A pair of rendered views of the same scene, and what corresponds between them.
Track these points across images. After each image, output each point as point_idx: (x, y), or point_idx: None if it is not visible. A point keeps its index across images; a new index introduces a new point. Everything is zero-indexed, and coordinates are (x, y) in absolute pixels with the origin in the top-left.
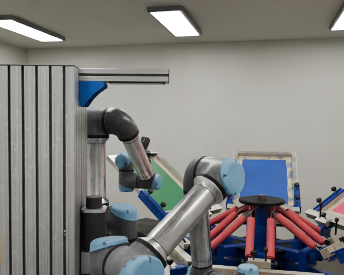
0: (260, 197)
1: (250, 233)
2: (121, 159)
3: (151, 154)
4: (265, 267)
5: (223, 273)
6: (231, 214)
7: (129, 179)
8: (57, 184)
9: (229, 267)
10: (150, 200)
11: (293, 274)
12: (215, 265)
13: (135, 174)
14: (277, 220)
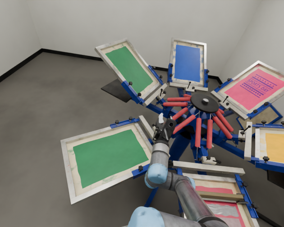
0: (205, 102)
1: (199, 131)
2: (158, 179)
3: (173, 132)
4: (212, 164)
5: (189, 169)
6: (184, 109)
7: (161, 185)
8: None
9: (192, 164)
10: (130, 90)
11: (228, 171)
12: (184, 163)
13: (167, 180)
14: (213, 120)
